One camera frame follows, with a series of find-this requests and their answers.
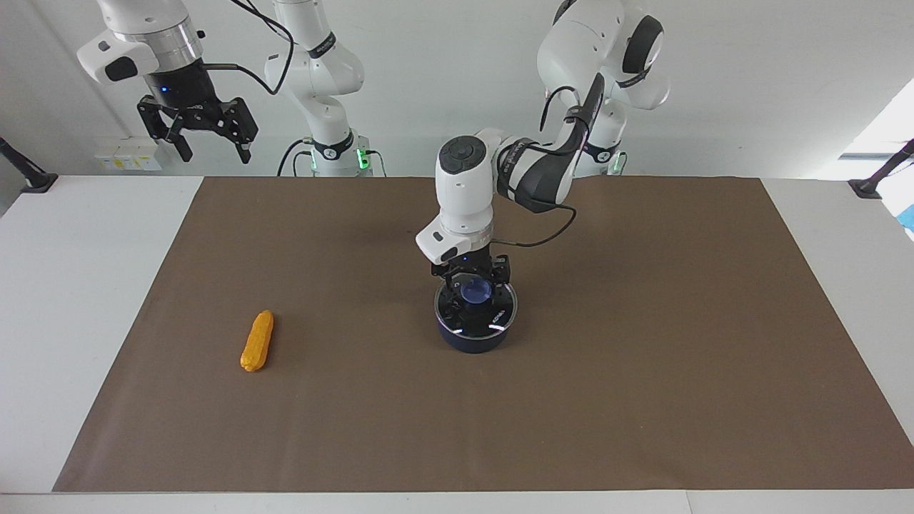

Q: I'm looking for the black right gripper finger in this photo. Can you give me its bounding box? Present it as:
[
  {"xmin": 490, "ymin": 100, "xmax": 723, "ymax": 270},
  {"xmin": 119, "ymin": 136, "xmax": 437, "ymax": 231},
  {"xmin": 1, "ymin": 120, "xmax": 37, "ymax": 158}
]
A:
[
  {"xmin": 221, "ymin": 96, "xmax": 260, "ymax": 165},
  {"xmin": 136, "ymin": 96, "xmax": 194, "ymax": 163}
]

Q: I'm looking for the glass lid purple knob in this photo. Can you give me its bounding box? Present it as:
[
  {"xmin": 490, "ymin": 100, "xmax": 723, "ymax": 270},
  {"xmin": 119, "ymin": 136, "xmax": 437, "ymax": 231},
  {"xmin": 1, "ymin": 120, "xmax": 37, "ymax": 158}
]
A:
[{"xmin": 434, "ymin": 275, "xmax": 518, "ymax": 336}]

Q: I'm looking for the yellow toy corn cob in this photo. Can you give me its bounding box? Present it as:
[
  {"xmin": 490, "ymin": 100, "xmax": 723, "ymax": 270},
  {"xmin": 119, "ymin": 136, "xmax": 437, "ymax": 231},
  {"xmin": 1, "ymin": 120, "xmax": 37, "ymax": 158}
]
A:
[{"xmin": 240, "ymin": 310, "xmax": 275, "ymax": 373}]

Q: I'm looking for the brown table mat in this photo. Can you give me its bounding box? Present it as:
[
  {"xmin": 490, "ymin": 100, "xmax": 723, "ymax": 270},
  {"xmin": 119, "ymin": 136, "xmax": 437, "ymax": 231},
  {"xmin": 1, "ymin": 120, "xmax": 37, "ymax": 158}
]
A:
[{"xmin": 52, "ymin": 176, "xmax": 914, "ymax": 493}]

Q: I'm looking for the white wall socket box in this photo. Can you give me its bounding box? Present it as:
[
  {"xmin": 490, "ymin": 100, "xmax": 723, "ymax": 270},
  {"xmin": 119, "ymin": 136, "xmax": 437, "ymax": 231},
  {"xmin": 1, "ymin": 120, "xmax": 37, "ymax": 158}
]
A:
[{"xmin": 95, "ymin": 137, "xmax": 164, "ymax": 172}]

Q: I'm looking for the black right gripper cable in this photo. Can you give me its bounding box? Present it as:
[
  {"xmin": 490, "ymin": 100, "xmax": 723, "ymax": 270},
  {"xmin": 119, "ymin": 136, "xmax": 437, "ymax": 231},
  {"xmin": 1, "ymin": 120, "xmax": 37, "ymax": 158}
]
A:
[{"xmin": 202, "ymin": 0, "xmax": 296, "ymax": 96}]

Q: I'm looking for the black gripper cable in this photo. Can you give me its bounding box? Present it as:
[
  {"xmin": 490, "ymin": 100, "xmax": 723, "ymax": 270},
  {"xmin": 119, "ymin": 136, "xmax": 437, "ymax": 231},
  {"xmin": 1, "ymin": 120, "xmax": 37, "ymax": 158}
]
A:
[
  {"xmin": 202, "ymin": 0, "xmax": 296, "ymax": 96},
  {"xmin": 491, "ymin": 86, "xmax": 608, "ymax": 248}
]

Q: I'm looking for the black right base cable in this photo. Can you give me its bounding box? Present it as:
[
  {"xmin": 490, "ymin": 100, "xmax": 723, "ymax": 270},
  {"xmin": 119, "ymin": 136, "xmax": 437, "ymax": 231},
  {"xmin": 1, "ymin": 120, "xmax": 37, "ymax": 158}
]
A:
[{"xmin": 276, "ymin": 138, "xmax": 387, "ymax": 178}]

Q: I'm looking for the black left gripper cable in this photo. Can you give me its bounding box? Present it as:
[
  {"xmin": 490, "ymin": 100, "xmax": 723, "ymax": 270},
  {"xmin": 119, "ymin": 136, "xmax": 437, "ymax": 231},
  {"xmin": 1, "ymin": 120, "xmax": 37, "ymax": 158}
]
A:
[{"xmin": 491, "ymin": 86, "xmax": 608, "ymax": 248}]

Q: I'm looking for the black saucepan purple handle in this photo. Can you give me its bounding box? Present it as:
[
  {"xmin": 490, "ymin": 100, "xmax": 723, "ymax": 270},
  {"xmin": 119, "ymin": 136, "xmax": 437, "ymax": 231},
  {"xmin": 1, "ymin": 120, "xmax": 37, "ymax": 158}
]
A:
[{"xmin": 434, "ymin": 282, "xmax": 518, "ymax": 356}]

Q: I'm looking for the black camera stand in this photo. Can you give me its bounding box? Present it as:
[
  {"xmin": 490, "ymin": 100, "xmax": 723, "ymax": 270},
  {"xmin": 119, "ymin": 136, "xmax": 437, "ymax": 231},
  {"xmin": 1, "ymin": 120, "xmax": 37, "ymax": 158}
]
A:
[
  {"xmin": 848, "ymin": 139, "xmax": 914, "ymax": 200},
  {"xmin": 0, "ymin": 137, "xmax": 59, "ymax": 194}
]

